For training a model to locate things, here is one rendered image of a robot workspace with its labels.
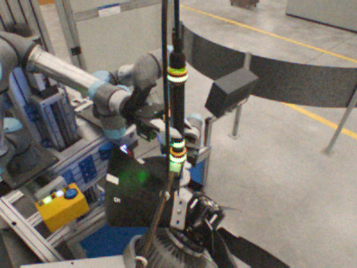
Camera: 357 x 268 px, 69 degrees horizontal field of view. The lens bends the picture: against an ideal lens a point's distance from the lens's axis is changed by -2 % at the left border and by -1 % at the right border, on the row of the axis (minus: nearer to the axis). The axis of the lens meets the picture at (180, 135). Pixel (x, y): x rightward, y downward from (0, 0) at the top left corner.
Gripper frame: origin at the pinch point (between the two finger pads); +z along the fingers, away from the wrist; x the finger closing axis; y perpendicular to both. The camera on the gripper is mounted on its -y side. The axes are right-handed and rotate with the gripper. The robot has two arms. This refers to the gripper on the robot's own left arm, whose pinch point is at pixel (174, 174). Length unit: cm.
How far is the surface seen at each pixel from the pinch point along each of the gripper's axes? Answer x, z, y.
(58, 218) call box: 17.8, 19.1, -38.7
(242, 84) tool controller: -7, -63, 21
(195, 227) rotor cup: -4.8, 21.8, 11.2
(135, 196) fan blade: -19.6, 25.9, -5.6
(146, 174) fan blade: -18.6, 17.9, -5.3
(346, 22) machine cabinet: 78, -559, 244
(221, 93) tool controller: -4, -54, 12
